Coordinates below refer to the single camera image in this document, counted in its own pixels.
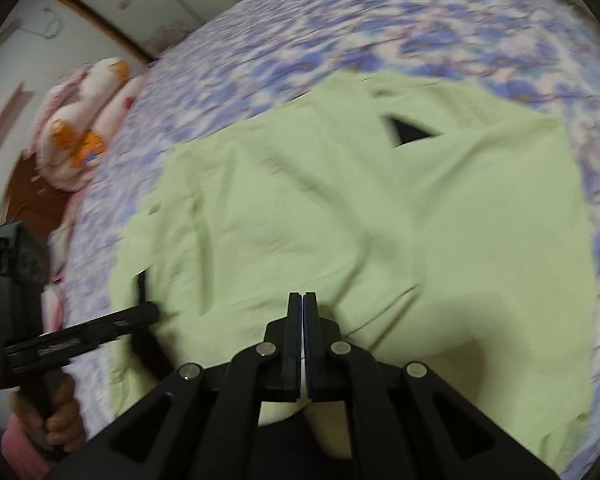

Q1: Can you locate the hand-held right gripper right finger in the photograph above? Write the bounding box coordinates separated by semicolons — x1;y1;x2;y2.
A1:
304;291;559;480

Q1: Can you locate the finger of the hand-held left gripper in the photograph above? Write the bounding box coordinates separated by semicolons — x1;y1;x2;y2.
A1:
77;301;162;350

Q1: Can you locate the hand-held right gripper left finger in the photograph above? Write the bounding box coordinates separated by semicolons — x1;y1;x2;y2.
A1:
45;292;304;480

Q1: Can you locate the light green and black jacket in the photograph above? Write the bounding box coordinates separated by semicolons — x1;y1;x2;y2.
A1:
107;71;598;461

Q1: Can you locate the person's left forearm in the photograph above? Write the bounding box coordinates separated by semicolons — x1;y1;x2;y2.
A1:
0;417;51;480

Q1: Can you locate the person's left hand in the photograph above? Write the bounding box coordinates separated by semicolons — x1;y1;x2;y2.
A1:
10;375;87;453

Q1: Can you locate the brown wooden headboard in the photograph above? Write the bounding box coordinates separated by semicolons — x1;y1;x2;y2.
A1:
0;157;76;241

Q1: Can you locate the pink printed pillow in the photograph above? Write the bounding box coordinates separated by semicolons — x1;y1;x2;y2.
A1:
30;57;151;193

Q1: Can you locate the floral blue bedsheet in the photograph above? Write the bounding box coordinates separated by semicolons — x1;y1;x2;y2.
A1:
45;0;600;476

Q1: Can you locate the floral panel wardrobe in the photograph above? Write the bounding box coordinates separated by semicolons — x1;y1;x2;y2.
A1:
40;0;301;67

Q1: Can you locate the thin wall cord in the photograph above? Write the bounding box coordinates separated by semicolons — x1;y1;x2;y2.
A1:
19;6;64;41

